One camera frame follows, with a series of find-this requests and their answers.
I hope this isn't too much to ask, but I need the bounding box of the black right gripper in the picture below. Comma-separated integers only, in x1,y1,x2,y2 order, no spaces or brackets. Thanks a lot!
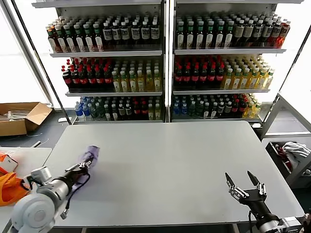
225,170,273,221

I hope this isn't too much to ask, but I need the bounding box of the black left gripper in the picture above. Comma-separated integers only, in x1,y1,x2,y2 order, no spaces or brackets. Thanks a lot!
64,160,93,187

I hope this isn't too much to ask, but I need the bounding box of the purple printed t-shirt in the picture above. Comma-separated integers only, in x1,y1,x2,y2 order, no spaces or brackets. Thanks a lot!
71,145,101,196

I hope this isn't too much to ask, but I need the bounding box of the dark grey storage bin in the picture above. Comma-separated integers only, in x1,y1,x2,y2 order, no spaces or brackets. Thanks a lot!
265,140,311,189

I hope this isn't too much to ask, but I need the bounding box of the red patterned garment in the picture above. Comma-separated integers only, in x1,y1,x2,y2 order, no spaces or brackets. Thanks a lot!
274,143,292,172

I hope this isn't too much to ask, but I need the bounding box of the white crumpled garment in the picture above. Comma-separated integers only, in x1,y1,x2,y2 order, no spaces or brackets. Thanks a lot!
281,142,311,170

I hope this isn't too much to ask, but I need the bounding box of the small orange white carton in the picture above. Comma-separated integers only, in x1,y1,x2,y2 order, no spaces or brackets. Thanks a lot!
0,151,19,174

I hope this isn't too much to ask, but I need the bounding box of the orange fabric bag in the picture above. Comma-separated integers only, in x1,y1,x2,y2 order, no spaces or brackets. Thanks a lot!
0,171,32,207

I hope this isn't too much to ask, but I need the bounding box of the cola bottle red cap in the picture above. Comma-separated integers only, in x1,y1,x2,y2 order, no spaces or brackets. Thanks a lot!
174,65,183,88
133,101,141,120
183,65,191,88
216,64,225,88
70,67,79,91
207,64,216,88
191,65,200,88
104,67,113,91
78,67,87,91
95,67,104,91
199,65,208,88
232,99,240,118
86,67,96,91
140,101,149,120
62,65,71,91
239,99,247,118

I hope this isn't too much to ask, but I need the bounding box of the open brown cardboard box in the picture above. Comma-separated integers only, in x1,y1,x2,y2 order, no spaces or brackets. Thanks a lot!
0,101,53,137

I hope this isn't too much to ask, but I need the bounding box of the white strips bundle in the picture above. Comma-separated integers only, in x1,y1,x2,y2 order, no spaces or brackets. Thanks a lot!
0,108,32,121

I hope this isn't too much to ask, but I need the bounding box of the grey metal shelving unit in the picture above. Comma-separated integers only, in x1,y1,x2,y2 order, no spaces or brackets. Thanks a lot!
170,0,306,123
31,0,168,125

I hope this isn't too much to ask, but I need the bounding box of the dark bottle beige label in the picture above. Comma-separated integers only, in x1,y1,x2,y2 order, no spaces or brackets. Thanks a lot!
234,19,244,48
243,19,254,48

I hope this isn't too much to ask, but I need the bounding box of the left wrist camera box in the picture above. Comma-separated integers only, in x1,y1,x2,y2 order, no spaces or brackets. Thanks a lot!
30,166,53,188

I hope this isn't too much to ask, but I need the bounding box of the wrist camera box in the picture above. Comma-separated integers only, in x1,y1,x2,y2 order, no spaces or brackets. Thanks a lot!
280,216,303,233
30,166,53,188

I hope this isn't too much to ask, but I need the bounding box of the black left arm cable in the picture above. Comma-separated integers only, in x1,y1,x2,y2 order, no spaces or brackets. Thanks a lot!
60,172,91,220

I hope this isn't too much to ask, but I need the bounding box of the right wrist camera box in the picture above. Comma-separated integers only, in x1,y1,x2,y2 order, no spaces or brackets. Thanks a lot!
280,216,303,233

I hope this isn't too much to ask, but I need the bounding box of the slanted grey metal post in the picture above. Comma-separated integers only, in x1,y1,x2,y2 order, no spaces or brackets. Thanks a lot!
11,0,70,125

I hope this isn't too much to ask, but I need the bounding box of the grey metal frame table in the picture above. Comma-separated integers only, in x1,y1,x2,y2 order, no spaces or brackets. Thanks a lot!
261,93,311,141

